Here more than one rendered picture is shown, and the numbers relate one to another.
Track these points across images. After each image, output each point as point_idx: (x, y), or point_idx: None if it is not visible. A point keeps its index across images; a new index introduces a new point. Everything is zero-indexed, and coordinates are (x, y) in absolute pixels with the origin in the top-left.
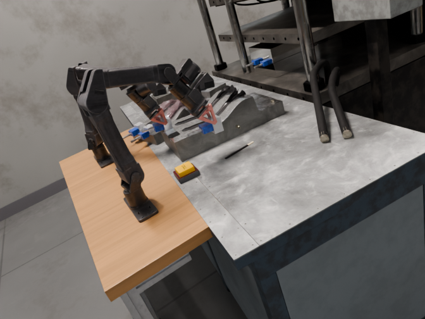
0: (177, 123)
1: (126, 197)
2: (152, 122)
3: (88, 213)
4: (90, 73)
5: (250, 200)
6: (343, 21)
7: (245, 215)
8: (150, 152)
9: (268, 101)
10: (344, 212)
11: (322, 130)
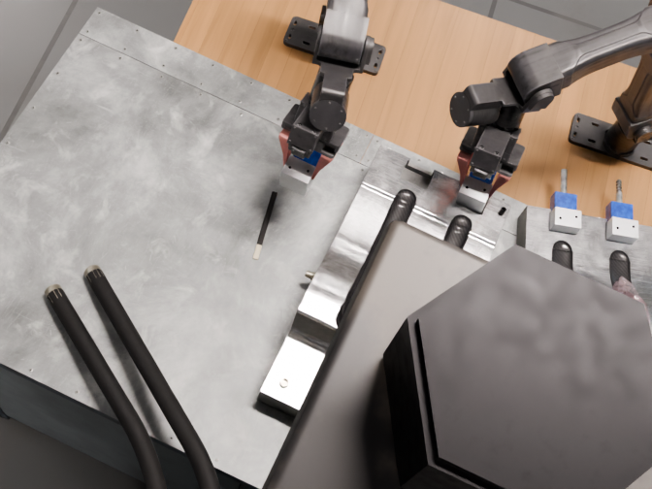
0: (468, 226)
1: None
2: (622, 274)
3: (421, 9)
4: None
5: (143, 99)
6: None
7: (130, 72)
8: (507, 190)
9: (301, 387)
10: None
11: (99, 277)
